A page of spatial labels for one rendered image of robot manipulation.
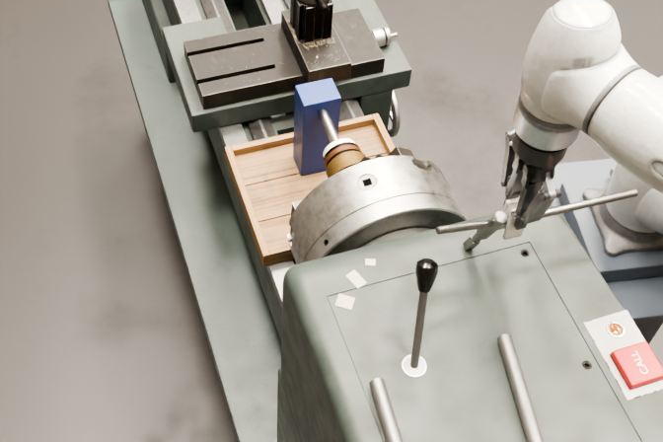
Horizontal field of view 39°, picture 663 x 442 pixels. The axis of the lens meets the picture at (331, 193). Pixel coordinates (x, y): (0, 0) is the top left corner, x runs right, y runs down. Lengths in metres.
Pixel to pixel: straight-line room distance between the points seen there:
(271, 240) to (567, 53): 0.97
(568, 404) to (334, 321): 0.36
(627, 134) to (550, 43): 0.14
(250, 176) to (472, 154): 1.41
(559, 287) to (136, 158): 2.02
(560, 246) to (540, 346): 0.19
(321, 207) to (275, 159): 0.48
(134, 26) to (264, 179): 1.00
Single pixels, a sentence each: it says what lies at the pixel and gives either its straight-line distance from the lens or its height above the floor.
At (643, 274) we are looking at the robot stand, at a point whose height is 0.77.
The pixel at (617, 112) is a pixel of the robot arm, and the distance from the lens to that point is 1.14.
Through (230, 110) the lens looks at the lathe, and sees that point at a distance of 2.14.
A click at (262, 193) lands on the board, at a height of 0.88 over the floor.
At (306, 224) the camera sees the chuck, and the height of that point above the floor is 1.16.
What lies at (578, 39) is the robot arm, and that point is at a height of 1.75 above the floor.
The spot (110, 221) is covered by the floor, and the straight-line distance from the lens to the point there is 3.12.
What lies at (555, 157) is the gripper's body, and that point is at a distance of 1.30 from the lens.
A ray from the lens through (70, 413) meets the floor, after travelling 2.79.
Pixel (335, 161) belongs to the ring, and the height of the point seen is 1.11.
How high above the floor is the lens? 2.49
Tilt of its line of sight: 52 degrees down
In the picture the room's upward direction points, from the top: 5 degrees clockwise
